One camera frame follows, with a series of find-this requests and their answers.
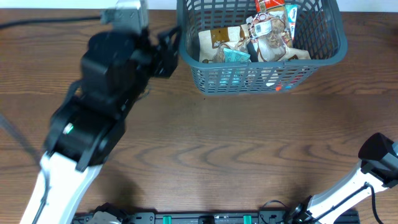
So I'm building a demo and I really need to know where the grey plastic lattice basket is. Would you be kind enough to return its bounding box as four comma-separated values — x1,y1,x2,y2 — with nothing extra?
177,0,347,95

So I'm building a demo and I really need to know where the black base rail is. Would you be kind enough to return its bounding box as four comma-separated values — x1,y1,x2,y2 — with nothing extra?
73,203,361,224

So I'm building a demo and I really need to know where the black camera cable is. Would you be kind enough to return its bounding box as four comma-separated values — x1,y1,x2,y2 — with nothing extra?
0,16,102,30

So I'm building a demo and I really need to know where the blue Kleenex tissue pack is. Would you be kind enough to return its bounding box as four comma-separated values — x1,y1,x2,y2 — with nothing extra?
285,4,298,40

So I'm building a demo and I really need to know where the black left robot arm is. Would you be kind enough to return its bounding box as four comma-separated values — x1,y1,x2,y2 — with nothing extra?
21,27,182,223

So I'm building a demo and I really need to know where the red San Remo spaghetti pack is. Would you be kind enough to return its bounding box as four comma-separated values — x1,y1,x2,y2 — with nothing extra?
254,0,285,12

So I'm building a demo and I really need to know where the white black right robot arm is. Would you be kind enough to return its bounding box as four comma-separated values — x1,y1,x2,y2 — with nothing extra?
284,133,397,223

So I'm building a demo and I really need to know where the teal white snack packet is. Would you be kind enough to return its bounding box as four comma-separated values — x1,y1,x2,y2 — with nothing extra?
223,48,251,63

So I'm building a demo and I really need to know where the beige brown snack bag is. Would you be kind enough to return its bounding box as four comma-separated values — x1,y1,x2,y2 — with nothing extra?
246,9,310,62

